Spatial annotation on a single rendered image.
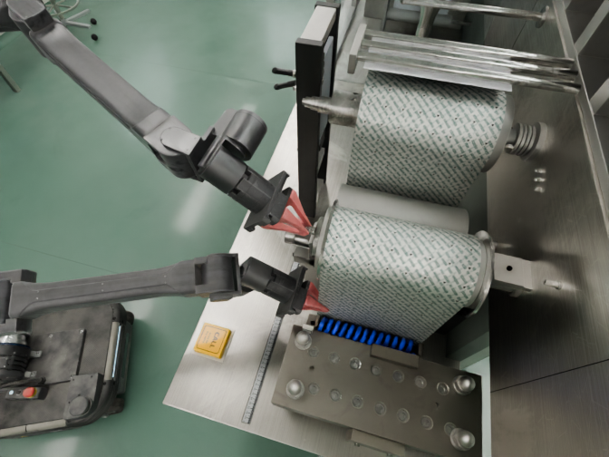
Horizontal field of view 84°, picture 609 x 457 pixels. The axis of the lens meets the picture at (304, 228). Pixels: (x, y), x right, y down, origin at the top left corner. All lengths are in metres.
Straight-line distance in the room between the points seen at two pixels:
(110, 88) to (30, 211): 2.18
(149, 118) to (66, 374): 1.40
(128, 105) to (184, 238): 1.62
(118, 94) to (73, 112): 2.72
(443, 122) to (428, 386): 0.51
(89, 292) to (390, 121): 0.60
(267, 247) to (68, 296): 0.52
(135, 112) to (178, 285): 0.29
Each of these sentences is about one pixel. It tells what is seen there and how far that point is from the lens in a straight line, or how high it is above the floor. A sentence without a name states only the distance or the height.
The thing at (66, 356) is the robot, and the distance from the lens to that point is 1.85.
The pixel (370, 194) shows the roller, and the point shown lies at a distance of 0.70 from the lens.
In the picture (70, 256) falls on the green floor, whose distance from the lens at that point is 2.43.
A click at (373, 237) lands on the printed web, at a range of 0.55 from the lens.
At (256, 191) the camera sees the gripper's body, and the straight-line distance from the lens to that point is 0.53.
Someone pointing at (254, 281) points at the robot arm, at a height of 1.17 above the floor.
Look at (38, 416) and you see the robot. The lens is 1.86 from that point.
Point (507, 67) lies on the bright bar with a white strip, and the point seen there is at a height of 1.45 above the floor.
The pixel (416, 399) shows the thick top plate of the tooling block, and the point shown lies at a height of 1.03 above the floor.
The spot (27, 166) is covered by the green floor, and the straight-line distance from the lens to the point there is 3.09.
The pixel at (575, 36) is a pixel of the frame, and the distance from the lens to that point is 0.82.
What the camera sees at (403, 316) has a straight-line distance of 0.69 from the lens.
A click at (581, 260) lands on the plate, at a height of 1.39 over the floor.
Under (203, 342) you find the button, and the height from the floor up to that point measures 0.92.
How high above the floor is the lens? 1.77
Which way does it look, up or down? 58 degrees down
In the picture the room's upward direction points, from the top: straight up
